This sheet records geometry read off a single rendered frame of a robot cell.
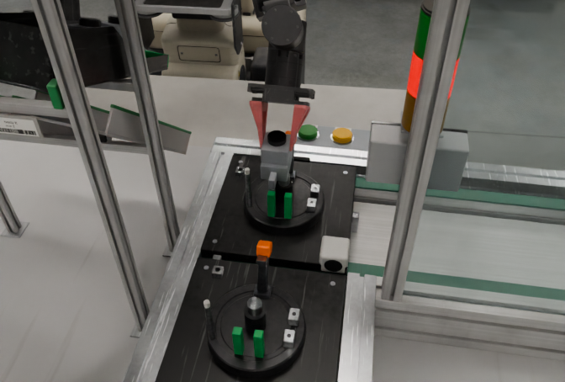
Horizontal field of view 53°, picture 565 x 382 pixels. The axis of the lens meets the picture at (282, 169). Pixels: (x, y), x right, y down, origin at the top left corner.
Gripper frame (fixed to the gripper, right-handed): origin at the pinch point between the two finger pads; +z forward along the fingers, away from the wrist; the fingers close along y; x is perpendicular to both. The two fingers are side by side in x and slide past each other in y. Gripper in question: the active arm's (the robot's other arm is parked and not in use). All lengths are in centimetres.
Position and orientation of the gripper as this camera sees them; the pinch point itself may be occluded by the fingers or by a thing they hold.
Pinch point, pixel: (277, 144)
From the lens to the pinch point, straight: 90.8
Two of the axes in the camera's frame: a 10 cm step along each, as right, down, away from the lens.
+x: 1.2, -0.8, 9.9
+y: 9.9, 1.1, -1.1
